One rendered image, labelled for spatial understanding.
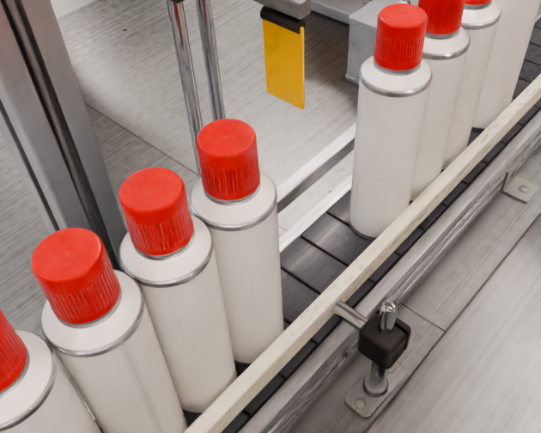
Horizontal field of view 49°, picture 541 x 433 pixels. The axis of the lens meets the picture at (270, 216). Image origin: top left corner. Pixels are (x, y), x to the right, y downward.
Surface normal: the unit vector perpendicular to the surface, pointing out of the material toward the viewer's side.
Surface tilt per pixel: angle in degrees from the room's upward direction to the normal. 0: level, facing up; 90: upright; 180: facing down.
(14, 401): 42
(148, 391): 90
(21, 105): 90
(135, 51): 0
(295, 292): 0
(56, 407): 90
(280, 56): 90
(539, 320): 0
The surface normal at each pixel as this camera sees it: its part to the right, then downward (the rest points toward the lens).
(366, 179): -0.62, 0.59
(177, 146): -0.04, -0.68
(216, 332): 0.86, 0.35
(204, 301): 0.70, 0.51
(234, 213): 0.04, -0.03
